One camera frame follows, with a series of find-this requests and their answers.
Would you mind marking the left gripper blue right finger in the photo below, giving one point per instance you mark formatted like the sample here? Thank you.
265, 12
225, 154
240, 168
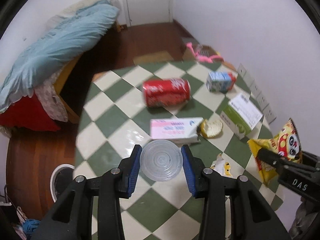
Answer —
193, 168

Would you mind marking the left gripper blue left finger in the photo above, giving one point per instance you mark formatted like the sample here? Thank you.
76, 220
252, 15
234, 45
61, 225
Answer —
129, 168

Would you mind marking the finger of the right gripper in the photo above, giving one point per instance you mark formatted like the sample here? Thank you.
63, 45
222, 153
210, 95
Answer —
269, 159

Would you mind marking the yellow panda snack bag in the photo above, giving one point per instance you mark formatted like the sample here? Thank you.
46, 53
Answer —
286, 144

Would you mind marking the clear plastic cup lid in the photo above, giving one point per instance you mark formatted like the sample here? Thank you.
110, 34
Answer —
161, 160

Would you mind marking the white round trash bin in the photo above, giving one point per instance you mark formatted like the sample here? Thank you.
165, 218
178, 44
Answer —
60, 178

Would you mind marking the small yellow white wrapper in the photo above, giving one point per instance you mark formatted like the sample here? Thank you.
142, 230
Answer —
222, 166

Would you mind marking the green white medicine box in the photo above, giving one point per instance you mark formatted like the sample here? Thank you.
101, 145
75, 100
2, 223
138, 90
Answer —
241, 115

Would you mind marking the red cola can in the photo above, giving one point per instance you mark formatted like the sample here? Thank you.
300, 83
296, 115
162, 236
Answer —
168, 92

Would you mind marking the blue white milk carton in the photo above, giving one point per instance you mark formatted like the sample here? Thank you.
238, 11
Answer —
220, 81

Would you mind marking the pink plush toy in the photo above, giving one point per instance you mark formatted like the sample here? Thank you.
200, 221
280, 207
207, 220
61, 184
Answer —
199, 55

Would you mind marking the patterned mattress cover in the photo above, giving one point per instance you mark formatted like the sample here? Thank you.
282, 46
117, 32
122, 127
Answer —
50, 100

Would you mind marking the red bed sheet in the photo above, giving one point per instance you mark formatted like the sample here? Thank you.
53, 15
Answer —
28, 113

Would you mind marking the blue jacket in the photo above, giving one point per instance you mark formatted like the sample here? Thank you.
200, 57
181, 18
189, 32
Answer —
29, 226

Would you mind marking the brown cardboard box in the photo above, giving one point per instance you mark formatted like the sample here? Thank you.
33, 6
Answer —
187, 55

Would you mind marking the light blue duvet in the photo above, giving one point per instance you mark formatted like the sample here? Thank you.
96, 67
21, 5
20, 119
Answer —
76, 30

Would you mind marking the white door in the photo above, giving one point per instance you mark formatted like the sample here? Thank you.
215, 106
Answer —
142, 12

